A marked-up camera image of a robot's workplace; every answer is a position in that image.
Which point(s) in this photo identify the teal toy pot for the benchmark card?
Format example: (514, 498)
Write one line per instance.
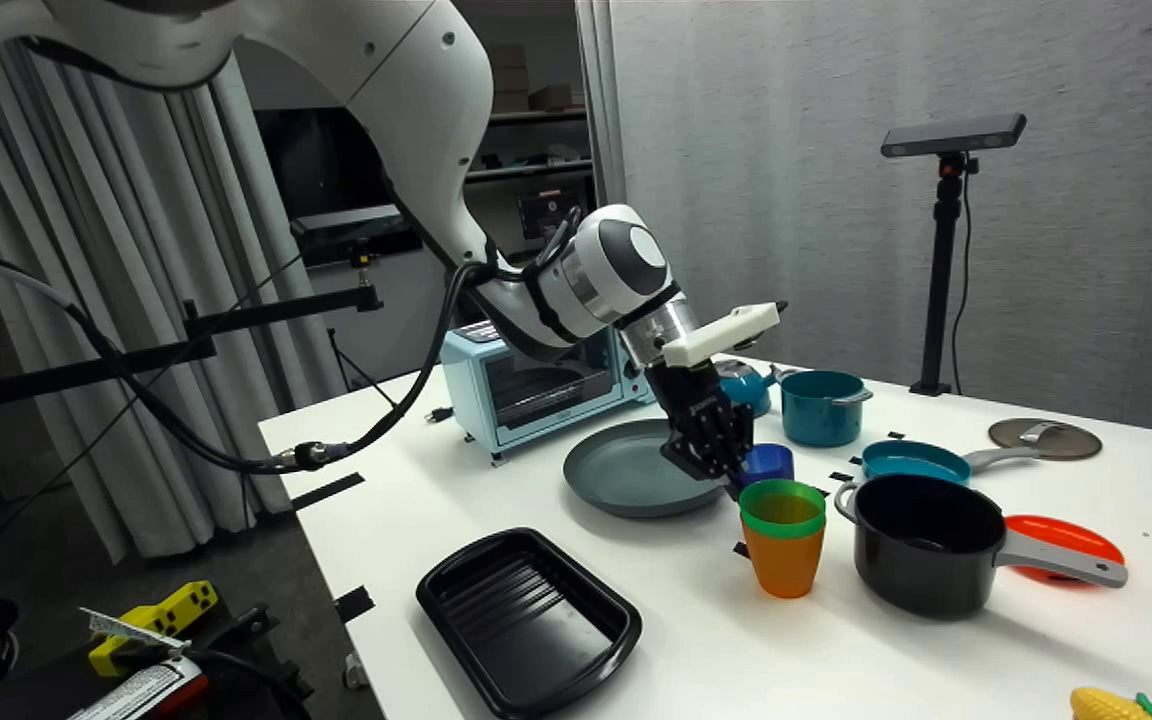
(819, 419)

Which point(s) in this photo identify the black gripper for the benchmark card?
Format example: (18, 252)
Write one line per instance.
(696, 402)

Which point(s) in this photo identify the yellow hand tool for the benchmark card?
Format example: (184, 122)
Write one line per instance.
(160, 614)

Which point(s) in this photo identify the black tripod-mounted camera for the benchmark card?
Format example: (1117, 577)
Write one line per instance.
(954, 133)

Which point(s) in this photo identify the yellow toy corn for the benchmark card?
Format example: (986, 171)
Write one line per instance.
(1103, 706)

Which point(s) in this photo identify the green plastic cup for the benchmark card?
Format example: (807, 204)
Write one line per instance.
(777, 530)

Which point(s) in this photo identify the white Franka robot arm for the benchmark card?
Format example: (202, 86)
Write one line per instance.
(389, 83)

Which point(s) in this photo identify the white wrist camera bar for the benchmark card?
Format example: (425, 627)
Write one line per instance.
(721, 335)

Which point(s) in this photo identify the light blue toaster oven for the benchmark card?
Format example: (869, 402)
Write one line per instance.
(521, 395)

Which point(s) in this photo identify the orange plastic cup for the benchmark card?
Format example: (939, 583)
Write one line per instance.
(785, 569)

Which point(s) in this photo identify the black baking tray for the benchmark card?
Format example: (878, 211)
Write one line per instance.
(521, 621)

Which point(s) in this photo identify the black stereo camera bar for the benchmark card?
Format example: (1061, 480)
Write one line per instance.
(357, 233)

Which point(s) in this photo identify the short black metal bar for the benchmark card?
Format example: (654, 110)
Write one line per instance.
(281, 308)

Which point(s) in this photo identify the grey fabric backdrop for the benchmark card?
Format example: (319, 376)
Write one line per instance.
(1109, 267)

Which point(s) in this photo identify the grey pleated curtain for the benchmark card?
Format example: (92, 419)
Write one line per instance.
(136, 442)

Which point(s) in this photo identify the red and white device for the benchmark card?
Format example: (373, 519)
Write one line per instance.
(148, 695)

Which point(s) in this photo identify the grey round pot lid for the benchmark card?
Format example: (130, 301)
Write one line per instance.
(1042, 437)

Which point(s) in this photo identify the grey-green round plate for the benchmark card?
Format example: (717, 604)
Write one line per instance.
(617, 473)

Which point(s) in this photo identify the small teal frying pan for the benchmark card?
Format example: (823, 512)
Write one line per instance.
(918, 461)

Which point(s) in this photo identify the dark storage shelf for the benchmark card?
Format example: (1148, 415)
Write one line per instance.
(538, 147)

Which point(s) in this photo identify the black table bracket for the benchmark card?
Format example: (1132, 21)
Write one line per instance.
(352, 602)
(326, 492)

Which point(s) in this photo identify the long black metal bar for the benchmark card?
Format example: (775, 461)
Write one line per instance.
(70, 372)

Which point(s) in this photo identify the dark wall screen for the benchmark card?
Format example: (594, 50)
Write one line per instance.
(301, 160)

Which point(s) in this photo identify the blue plastic cup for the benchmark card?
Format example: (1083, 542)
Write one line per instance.
(768, 464)

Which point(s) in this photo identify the black camera tripod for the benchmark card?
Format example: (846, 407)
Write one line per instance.
(941, 267)

